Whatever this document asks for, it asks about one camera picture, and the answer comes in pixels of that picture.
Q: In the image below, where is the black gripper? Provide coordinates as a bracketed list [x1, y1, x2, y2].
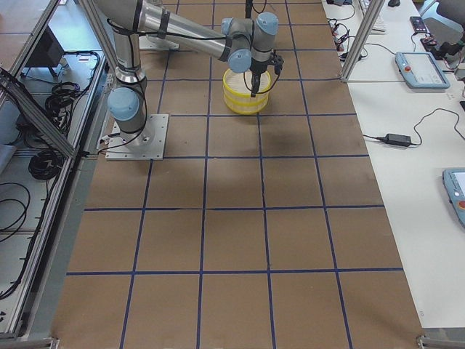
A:
[250, 50, 283, 97]

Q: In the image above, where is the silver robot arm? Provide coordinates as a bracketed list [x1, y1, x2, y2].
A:
[95, 1, 283, 147]

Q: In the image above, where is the black power adapter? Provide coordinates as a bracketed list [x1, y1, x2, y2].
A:
[376, 133, 413, 147]

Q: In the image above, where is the blue teach pendant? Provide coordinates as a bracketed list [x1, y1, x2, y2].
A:
[395, 52, 450, 90]
[442, 168, 465, 226]

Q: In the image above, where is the black smartphone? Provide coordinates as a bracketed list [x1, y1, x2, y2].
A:
[410, 16, 429, 33]

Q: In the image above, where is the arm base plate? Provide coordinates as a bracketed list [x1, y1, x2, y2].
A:
[105, 114, 169, 161]

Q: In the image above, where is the aluminium frame post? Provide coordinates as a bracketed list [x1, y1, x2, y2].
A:
[340, 0, 384, 82]

